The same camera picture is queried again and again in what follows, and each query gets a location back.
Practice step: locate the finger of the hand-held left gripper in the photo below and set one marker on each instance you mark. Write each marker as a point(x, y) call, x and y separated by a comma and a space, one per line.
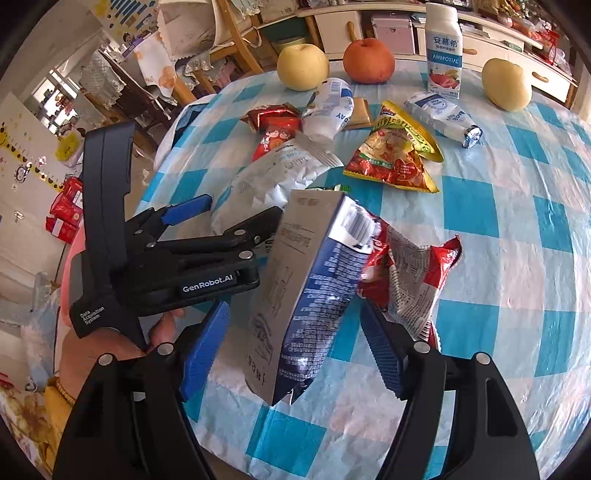
point(244, 233)
point(189, 206)

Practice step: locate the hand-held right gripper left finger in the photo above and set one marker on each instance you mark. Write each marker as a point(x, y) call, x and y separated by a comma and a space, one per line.
point(207, 346)

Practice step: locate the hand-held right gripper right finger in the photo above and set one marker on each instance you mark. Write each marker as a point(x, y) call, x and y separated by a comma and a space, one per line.
point(383, 350)

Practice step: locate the blue grey drink carton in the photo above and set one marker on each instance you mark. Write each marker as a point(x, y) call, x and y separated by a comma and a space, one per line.
point(300, 295)

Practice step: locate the small red snack wrapper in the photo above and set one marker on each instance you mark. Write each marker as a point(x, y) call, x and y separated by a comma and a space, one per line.
point(272, 129)

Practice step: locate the person's left forearm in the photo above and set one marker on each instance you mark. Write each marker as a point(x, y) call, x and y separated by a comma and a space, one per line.
point(56, 408)

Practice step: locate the person's left hand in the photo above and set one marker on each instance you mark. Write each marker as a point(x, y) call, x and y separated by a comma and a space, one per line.
point(92, 364)

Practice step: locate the pink plastic stool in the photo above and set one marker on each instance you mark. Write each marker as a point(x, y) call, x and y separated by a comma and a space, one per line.
point(74, 272)

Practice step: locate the red gift box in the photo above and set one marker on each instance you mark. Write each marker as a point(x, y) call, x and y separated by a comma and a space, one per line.
point(71, 196)
point(60, 229)

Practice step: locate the silver white foil bag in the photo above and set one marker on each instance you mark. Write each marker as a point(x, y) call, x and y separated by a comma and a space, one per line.
point(272, 180)

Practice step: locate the yellow plastic bag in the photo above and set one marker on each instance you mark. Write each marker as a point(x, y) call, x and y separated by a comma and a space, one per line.
point(69, 145)

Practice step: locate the blue white checked tablecloth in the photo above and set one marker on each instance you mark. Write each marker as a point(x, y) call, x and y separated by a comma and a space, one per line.
point(485, 258)

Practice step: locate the dark wooden side table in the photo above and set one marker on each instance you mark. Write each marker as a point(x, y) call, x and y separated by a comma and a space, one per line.
point(115, 81)

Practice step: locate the crushed white plastic bottle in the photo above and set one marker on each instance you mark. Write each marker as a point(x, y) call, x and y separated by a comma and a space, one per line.
point(330, 113)

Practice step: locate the white orange patterned cloth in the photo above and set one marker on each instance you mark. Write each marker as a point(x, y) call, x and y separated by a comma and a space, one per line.
point(152, 60)

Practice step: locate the brown flat packet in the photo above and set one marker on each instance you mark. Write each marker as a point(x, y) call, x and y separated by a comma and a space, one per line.
point(361, 113)

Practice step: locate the wooden chair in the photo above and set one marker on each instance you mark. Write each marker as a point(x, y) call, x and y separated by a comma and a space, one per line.
point(240, 46)

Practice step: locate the yellow red chip bag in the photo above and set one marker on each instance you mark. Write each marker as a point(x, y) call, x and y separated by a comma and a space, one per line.
point(397, 157)

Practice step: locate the round yellow pear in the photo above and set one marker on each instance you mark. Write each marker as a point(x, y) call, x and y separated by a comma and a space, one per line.
point(302, 67)

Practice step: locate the floral cloth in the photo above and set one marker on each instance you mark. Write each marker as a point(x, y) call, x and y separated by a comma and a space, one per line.
point(23, 429)

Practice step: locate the red apple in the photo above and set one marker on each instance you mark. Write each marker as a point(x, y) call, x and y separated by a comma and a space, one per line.
point(368, 60)

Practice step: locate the white low cabinet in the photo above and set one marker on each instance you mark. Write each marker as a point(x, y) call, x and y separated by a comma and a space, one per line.
point(337, 32)

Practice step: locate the silver metal case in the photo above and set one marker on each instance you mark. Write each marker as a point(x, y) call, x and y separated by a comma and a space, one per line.
point(392, 30)

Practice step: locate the white yogurt bottle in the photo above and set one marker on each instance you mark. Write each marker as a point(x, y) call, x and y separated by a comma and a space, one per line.
point(443, 50)

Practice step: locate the oval yellow pear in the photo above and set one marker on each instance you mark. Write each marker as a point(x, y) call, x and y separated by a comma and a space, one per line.
point(506, 84)

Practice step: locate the cartoon wall stickers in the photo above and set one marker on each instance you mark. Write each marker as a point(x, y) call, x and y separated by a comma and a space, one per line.
point(18, 159)

